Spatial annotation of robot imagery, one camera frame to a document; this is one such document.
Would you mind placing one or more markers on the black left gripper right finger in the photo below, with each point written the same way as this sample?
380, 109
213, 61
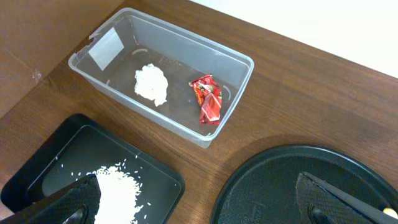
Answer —
319, 202

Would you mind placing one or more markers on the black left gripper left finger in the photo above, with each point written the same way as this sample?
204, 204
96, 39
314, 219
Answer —
78, 202

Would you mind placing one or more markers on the cooked rice pile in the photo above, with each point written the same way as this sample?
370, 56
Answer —
120, 191

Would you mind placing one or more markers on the yellow plastic spoon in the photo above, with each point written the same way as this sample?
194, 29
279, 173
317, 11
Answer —
390, 212

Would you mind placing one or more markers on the clear plastic waste bin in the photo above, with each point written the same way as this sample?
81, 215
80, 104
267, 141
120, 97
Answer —
147, 64

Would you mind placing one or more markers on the black rectangular tray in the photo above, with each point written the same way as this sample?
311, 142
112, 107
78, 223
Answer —
80, 144

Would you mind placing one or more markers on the black round tray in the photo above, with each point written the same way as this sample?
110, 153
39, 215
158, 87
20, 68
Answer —
262, 189

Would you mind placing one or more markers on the crumpled white tissue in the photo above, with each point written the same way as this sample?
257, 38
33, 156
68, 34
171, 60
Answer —
151, 84

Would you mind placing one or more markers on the red snack wrapper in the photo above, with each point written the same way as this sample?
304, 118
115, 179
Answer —
209, 98

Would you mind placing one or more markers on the white label on bin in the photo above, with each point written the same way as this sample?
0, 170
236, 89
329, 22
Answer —
106, 49

